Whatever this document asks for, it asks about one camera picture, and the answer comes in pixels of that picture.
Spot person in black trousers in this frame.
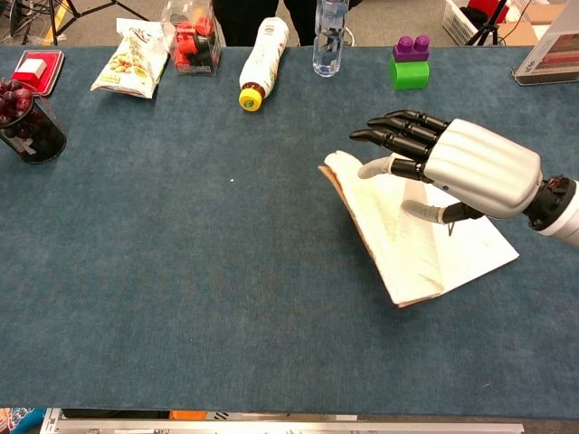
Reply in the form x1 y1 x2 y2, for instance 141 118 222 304
212 0 318 48

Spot purple toy building block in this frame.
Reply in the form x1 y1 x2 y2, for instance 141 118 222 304
391 34 432 63

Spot white peanut snack bag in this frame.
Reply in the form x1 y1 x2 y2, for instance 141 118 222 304
90 17 169 99

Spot black camera tripod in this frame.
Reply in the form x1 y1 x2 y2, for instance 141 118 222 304
8 0 150 46

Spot blue printed package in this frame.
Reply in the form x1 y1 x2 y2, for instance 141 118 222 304
0 407 46 434

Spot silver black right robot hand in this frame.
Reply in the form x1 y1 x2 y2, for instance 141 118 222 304
349 109 544 225

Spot brown kraft spiral notebook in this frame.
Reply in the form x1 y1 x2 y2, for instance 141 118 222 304
318 150 520 309

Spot small white red box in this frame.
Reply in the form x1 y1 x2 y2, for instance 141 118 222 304
15 58 48 85

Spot brown cardboard box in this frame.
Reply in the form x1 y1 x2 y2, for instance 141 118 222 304
497 4 566 46

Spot white bottle with yellow cap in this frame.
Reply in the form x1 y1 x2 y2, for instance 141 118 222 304
238 16 290 112

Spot clear plastic water bottle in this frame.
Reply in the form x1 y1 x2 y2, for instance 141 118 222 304
312 0 350 78

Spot green toy building block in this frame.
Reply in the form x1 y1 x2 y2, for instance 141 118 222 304
388 56 431 91

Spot dark red grape bunch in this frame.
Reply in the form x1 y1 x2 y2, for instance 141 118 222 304
0 77 33 127

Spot black light stand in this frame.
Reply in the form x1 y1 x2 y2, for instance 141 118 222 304
465 0 510 46

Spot blue felt table cloth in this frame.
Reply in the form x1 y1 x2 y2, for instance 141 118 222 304
0 44 579 420

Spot white plastic basket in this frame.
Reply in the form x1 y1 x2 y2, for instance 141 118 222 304
441 0 503 46

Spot aluminium profile rail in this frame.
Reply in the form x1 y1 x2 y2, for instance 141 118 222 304
43 409 526 434

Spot red plastic tray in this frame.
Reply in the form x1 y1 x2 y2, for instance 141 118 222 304
11 49 65 98

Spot black mesh cup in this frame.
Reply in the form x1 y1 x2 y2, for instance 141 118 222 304
0 97 68 165

